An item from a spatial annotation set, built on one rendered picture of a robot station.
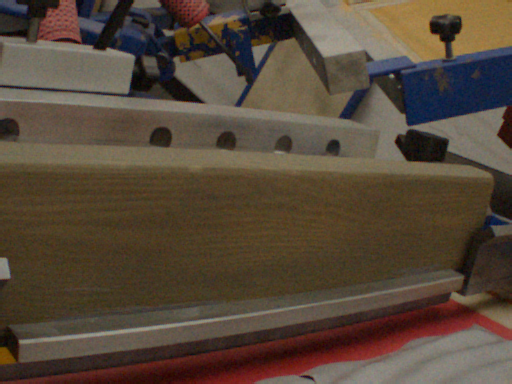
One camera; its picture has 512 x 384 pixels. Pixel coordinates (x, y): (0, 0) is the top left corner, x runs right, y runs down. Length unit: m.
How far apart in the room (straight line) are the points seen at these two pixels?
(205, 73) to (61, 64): 3.22
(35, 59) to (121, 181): 0.30
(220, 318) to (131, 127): 0.27
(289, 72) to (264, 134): 2.54
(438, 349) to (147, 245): 0.21
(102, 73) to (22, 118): 0.11
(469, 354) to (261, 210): 0.17
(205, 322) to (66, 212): 0.08
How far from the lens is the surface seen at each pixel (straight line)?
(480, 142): 2.58
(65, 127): 0.51
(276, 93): 3.18
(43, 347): 0.26
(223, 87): 3.63
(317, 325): 0.39
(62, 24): 0.73
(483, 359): 0.42
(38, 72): 0.55
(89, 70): 0.57
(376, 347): 0.41
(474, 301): 0.54
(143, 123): 0.54
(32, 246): 0.25
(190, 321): 0.29
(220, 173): 0.29
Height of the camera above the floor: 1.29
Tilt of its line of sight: 24 degrees down
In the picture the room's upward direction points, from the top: 23 degrees clockwise
